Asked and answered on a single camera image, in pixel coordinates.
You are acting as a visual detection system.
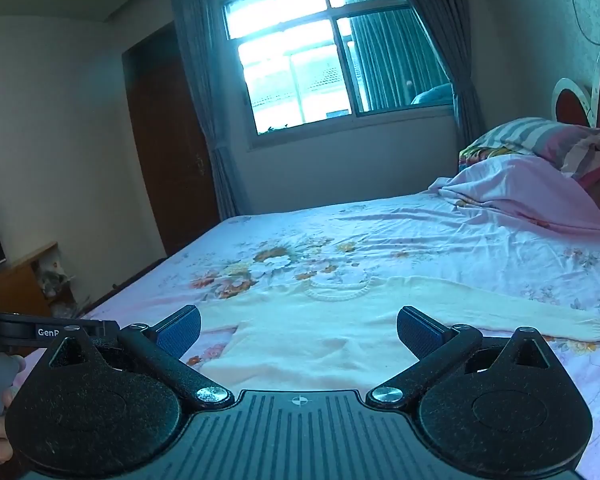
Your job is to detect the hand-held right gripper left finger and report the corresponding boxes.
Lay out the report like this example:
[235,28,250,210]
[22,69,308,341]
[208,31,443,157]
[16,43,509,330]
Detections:
[46,305,234,411]

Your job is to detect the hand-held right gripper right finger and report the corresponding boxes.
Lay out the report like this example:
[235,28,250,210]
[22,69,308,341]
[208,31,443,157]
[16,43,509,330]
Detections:
[368,305,557,409]

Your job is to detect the white towel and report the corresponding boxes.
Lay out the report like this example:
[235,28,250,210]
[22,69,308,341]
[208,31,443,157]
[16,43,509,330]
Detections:
[195,276,600,397]

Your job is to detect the wooden television cabinet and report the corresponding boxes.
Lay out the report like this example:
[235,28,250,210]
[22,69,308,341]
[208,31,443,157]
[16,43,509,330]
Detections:
[0,241,82,319]

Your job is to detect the floral bed sheet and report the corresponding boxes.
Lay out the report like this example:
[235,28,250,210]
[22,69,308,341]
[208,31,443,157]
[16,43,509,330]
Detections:
[80,187,600,480]

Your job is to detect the brown wooden door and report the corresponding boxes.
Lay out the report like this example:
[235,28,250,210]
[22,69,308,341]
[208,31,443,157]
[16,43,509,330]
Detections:
[122,22,222,259]

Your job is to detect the pink quilt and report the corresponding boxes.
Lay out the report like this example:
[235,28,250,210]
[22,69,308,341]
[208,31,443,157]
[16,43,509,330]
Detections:
[427,154,600,242]

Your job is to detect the colourful patterned pillow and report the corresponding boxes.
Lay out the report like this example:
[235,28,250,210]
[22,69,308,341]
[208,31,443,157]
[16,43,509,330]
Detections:
[457,146,507,174]

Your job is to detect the striped pillow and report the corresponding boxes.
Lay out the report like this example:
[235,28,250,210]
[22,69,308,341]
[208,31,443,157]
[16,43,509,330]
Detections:
[460,117,600,192]

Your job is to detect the grey curtain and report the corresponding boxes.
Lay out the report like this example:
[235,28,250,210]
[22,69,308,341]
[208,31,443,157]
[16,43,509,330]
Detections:
[384,0,487,149]
[170,0,254,221]

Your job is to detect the window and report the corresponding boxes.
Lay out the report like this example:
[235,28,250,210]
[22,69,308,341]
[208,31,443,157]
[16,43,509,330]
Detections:
[221,0,457,137]

